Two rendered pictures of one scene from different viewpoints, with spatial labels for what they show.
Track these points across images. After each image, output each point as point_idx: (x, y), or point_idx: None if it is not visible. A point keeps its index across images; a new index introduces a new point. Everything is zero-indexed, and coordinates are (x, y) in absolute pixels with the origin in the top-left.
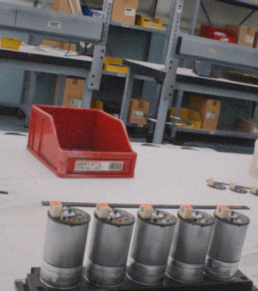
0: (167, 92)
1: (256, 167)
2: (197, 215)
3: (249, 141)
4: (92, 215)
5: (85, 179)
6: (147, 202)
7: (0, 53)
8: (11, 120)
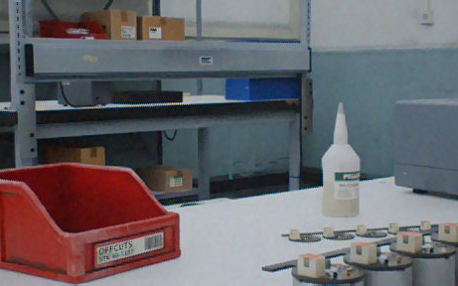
0: (27, 146)
1: (336, 201)
2: None
3: (165, 205)
4: None
5: (116, 276)
6: (243, 281)
7: None
8: None
